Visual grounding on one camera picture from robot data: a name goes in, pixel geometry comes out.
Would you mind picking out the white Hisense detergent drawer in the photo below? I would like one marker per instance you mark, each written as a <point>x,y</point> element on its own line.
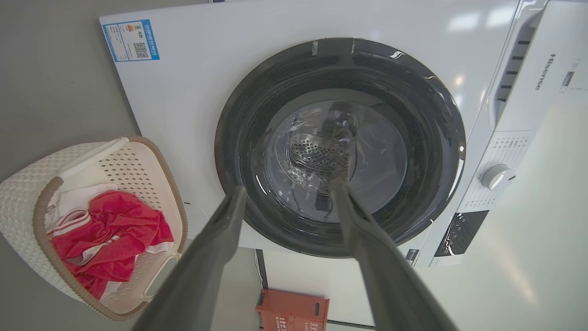
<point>551,41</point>

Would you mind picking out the red garment with white stripes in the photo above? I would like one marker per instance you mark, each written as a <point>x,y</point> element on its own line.
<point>119,230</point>

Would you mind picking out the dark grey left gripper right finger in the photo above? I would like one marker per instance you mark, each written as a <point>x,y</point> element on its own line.
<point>386,276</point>

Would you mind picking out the small dark panel sticker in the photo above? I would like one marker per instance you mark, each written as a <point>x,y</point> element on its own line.
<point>411,255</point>

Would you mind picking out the white front-load washing machine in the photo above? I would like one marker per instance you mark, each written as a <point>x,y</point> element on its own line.
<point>183,101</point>

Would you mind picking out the black washer display panel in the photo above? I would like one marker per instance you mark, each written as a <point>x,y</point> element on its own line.
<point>460,233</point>

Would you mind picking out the blue energy label sticker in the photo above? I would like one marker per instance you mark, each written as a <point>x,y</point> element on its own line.
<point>131,40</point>

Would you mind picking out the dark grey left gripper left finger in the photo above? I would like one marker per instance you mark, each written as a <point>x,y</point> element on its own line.
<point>202,271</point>

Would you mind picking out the cream perforated laundry basket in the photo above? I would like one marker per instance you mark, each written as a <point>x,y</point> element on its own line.
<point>23,207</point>

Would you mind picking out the round dark glass washer door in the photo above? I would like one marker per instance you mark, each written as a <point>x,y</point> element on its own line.
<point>257,92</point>

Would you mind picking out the red plastic box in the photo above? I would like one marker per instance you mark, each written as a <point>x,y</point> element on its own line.
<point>289,308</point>

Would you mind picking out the round white drain filter cover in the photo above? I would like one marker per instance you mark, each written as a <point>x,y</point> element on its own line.
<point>195,221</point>

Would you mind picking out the white washer control knob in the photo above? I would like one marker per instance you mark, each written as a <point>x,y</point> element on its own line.
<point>497,177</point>

